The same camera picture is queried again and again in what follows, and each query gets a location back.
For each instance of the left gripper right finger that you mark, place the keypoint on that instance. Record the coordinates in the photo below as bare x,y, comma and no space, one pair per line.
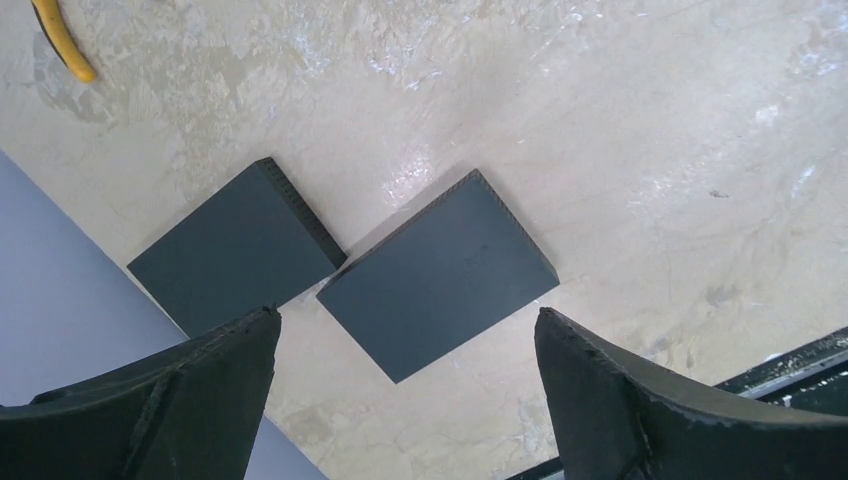
669,411

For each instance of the black box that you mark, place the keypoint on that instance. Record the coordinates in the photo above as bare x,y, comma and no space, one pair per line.
454,269
255,242

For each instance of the yellow black needle-nose pliers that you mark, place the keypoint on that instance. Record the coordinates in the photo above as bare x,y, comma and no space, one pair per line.
51,21

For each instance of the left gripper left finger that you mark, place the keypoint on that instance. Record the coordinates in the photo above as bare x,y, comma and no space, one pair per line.
191,411

